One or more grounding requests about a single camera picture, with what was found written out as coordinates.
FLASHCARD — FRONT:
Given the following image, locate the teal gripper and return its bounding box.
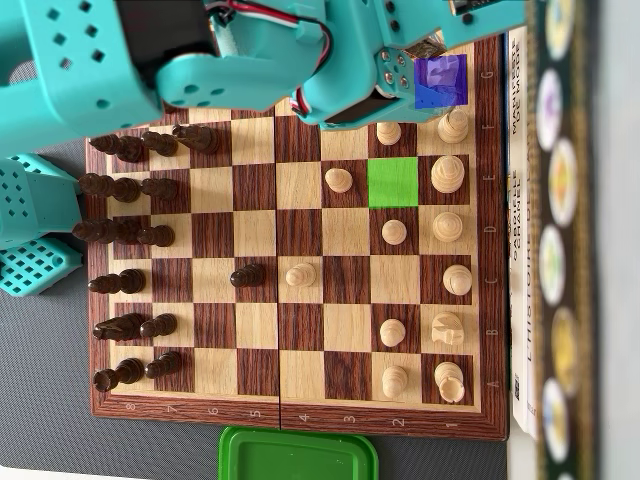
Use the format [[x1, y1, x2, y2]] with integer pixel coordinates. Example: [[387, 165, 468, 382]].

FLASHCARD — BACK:
[[294, 0, 527, 127]]

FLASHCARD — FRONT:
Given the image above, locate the white wooden knight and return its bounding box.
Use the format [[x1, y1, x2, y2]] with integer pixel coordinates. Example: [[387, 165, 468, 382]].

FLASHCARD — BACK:
[[430, 311, 466, 346], [424, 54, 462, 96]]

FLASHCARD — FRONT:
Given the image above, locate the white wooden bishop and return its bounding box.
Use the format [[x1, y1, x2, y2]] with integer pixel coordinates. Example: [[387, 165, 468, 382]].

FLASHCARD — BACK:
[[437, 109, 469, 145], [442, 263, 474, 297]]

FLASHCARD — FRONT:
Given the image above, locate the white wooden pawn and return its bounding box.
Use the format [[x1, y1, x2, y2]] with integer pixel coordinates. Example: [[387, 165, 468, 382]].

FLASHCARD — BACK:
[[324, 167, 354, 194], [381, 364, 409, 400], [375, 122, 403, 147], [379, 318, 407, 349], [381, 218, 408, 247], [285, 262, 318, 289]]

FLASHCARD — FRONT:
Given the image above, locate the white wooden king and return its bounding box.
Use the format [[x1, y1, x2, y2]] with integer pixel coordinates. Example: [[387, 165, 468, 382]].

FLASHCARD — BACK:
[[430, 154, 466, 195]]

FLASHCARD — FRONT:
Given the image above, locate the wooden folding chessboard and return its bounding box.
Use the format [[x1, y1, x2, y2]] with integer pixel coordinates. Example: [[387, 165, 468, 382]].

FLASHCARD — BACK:
[[83, 34, 510, 442]]

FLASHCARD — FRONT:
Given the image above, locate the black wooden knight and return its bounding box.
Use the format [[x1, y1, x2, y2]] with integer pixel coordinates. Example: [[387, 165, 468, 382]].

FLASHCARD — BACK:
[[171, 123, 220, 154], [93, 312, 149, 343]]

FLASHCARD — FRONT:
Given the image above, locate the dark art history book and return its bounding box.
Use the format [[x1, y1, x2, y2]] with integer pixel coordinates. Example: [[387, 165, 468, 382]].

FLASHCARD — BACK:
[[522, 0, 609, 480]]

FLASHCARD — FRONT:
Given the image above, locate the white Gabrielle Chanel book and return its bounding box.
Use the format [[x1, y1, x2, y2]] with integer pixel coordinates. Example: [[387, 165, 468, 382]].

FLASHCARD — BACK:
[[503, 24, 532, 435]]

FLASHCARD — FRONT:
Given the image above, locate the black wooden pawn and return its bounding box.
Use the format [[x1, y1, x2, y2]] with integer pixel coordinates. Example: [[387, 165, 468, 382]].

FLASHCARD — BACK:
[[229, 263, 267, 289], [137, 224, 176, 248], [144, 350, 183, 380], [139, 313, 178, 339], [141, 130, 180, 157], [140, 177, 179, 200]]

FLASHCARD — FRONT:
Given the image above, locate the black wooden bishop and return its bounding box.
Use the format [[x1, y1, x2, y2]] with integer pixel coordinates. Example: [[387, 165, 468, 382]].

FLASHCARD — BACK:
[[88, 268, 147, 296], [88, 133, 146, 163]]

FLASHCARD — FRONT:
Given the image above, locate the white wooden rook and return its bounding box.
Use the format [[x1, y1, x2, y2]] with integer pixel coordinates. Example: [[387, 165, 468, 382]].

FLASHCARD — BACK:
[[433, 360, 466, 405]]

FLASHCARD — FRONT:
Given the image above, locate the black wooden king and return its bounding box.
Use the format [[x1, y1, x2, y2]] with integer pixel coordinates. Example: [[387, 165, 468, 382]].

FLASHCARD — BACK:
[[77, 172, 142, 204]]

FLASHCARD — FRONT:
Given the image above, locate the black wooden queen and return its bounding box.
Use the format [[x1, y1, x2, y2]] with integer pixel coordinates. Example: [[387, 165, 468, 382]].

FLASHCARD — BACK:
[[71, 218, 144, 246]]

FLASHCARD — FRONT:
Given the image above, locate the green plastic tray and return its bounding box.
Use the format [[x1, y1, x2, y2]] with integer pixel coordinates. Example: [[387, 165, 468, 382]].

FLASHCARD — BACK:
[[218, 425, 380, 480]]

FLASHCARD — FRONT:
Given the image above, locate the black wooden rook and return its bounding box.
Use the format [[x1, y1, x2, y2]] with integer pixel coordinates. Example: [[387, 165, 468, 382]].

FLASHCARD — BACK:
[[92, 357, 145, 393]]

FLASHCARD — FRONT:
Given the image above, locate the grey table mat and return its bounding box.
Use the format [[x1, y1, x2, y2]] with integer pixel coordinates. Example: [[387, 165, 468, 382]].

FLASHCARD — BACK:
[[0, 59, 509, 480]]

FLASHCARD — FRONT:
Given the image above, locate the red white black cable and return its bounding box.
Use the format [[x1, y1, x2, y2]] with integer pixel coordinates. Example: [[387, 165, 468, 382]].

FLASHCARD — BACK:
[[204, 0, 335, 117]]

